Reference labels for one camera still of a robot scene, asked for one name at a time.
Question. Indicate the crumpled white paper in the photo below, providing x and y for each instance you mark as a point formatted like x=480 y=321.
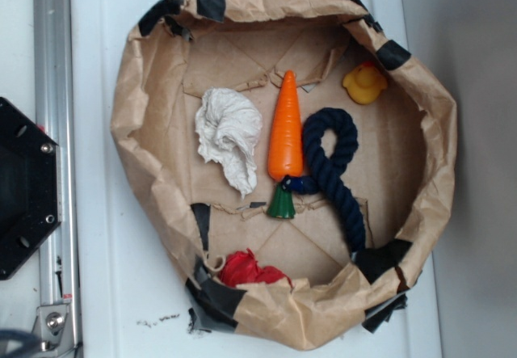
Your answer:
x=229 y=128

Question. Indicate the orange plastic toy carrot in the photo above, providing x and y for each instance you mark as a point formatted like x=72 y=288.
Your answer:
x=285 y=157

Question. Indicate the red crumpled plastic piece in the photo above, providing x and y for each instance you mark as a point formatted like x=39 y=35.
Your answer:
x=242 y=267

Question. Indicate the yellow rubber duck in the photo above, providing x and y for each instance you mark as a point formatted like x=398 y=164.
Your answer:
x=365 y=83

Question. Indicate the brown paper bag bin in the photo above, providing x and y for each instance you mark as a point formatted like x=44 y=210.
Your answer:
x=402 y=175

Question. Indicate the white plastic tray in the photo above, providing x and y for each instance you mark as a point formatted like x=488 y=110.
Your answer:
x=133 y=302

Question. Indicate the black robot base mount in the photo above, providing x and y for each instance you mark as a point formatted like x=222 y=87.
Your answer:
x=29 y=191

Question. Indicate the aluminium rail frame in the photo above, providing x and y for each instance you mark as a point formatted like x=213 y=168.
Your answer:
x=59 y=317

